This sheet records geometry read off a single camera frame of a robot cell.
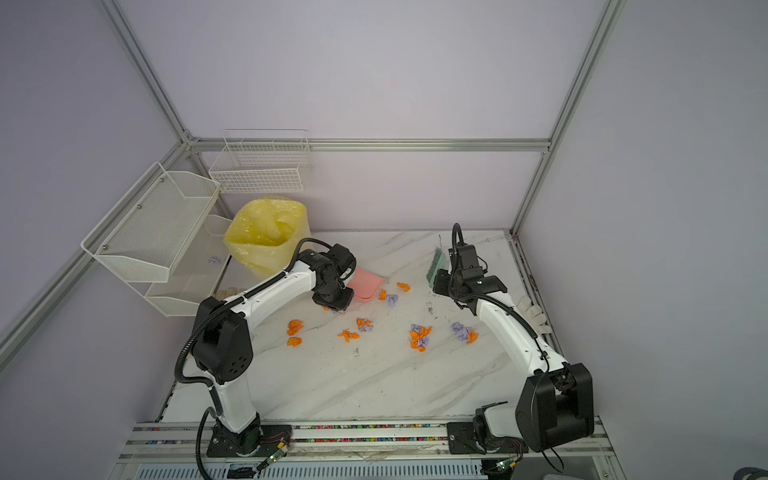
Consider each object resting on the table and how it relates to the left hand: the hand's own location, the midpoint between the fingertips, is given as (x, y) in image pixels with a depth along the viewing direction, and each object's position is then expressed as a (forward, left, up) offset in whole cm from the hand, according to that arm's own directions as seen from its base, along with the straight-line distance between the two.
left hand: (338, 307), depth 87 cm
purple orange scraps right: (-4, -38, -8) cm, 39 cm away
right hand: (+5, -29, +8) cm, 31 cm away
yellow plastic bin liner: (+28, +29, +2) cm, 41 cm away
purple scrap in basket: (+15, +41, +4) cm, 44 cm away
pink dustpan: (+11, -7, -5) cm, 14 cm away
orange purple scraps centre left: (-1, -7, -9) cm, 11 cm away
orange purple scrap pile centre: (-5, -24, -9) cm, 26 cm away
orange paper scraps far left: (-2, +16, -10) cm, 19 cm away
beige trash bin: (+28, +29, +1) cm, 40 cm away
